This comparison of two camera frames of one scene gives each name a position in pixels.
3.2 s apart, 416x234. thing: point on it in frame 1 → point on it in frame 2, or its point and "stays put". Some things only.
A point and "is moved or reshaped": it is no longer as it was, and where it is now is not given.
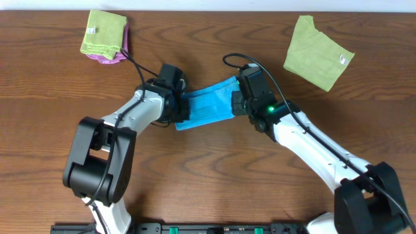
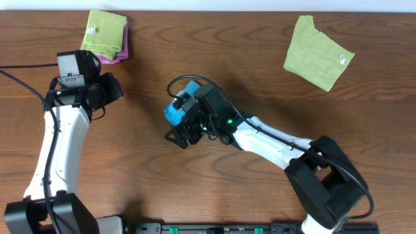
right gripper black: (236, 100) → (186, 127)
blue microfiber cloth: (210, 105) is moved or reshaped
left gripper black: (184, 117) → (116, 89)
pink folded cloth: (119, 56) stays put
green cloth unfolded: (315, 56) stays put
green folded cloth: (104, 34) stays put
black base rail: (191, 228) stays put
